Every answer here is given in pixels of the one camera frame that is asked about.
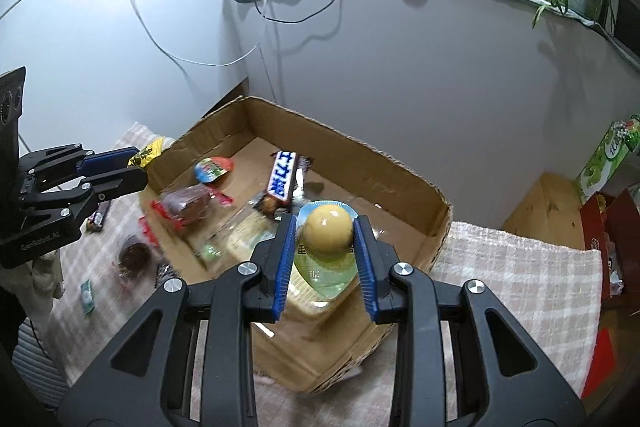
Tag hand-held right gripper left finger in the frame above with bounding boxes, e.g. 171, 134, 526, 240
59, 213, 299, 427

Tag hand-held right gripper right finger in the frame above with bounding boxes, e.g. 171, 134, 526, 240
351, 214, 588, 427

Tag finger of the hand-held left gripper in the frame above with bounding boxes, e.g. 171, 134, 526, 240
17, 167, 149, 228
20, 144, 142, 180

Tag yellow snack packet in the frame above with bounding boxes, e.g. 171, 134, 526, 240
127, 136, 166, 168

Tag brown chocolate bar blue label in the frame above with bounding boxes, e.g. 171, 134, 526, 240
87, 201, 113, 234
252, 150, 313, 220

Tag clear sliced bread packet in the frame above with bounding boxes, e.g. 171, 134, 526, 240
192, 202, 351, 320

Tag yellow ball jelly cup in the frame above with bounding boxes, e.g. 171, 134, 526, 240
292, 199, 363, 303

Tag clear dark snack packet red ends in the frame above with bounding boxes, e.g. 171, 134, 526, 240
151, 183, 233, 233
112, 217, 161, 280

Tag teal snack packet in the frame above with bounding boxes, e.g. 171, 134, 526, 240
80, 279, 97, 315

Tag jelly cup with colourful lid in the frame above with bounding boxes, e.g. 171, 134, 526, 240
194, 157, 235, 184

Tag small dark candy wrapper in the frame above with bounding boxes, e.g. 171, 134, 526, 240
157, 263, 181, 288

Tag white fluffy cloth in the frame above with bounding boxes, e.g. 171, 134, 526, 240
27, 252, 66, 308

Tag grey ribbed panel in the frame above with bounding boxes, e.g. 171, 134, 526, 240
10, 322, 68, 410

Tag white cabinet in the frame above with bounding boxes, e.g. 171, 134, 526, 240
0, 0, 251, 188

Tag plaid tablecloth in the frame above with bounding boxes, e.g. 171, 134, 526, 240
47, 122, 603, 427

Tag wooden stool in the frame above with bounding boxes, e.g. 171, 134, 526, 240
502, 172, 586, 253

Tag small red box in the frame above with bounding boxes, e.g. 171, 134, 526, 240
582, 327, 618, 400

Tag red cardboard box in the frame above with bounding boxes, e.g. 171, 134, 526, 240
580, 192, 640, 303

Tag green carton box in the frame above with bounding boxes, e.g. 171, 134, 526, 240
575, 114, 640, 208

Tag white cable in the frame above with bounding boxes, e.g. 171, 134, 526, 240
112, 0, 266, 68

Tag black cable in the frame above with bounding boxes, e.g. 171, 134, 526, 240
252, 0, 366, 108

